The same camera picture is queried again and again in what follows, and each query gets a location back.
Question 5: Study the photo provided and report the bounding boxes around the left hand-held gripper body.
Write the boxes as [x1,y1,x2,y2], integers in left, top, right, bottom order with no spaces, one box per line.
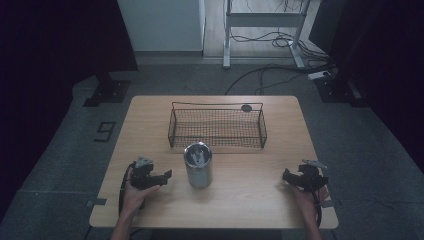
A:
[129,155,158,191]

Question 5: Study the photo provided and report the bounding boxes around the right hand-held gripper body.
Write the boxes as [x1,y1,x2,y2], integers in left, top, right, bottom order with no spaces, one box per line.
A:
[297,158,330,193]

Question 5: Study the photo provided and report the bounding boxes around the silver metal can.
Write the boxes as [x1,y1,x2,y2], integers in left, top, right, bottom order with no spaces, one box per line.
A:
[183,141,214,190]

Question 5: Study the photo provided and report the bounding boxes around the person's right hand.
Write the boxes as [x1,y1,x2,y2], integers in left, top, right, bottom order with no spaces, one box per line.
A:
[288,184,330,219]

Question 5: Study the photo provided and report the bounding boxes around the person's left hand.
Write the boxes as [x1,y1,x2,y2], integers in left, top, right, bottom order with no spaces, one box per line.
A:
[120,180,162,218]

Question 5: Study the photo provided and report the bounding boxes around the black stand base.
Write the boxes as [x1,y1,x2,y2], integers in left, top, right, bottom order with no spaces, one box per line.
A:
[82,71,132,108]
[314,65,369,109]

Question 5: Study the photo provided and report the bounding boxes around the white power strip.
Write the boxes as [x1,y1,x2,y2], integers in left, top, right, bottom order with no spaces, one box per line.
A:
[306,70,332,81]

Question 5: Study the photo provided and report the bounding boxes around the dark curtain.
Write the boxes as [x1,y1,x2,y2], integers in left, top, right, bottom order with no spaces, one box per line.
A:
[0,0,139,224]
[308,0,424,164]

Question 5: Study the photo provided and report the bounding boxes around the white cabinet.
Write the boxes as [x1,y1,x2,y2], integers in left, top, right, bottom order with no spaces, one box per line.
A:
[116,0,207,53]

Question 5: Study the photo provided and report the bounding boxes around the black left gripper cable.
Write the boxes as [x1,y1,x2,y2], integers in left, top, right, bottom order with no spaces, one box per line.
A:
[117,161,137,217]

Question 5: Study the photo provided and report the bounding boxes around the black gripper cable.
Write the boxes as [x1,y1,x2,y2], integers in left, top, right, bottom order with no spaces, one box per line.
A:
[117,161,137,217]
[310,189,324,229]

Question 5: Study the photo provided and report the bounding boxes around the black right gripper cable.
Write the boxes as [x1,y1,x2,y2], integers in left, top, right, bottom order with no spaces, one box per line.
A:
[310,189,324,229]

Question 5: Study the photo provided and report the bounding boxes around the black wire mesh basket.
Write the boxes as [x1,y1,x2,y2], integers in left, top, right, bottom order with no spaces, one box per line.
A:
[167,101,269,150]

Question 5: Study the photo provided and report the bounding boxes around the black floor cables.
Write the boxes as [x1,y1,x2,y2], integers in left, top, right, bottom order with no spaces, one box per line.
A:
[224,0,338,97]

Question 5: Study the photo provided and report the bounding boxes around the white metal desk frame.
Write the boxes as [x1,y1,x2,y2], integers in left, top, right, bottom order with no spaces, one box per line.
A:
[222,0,314,70]

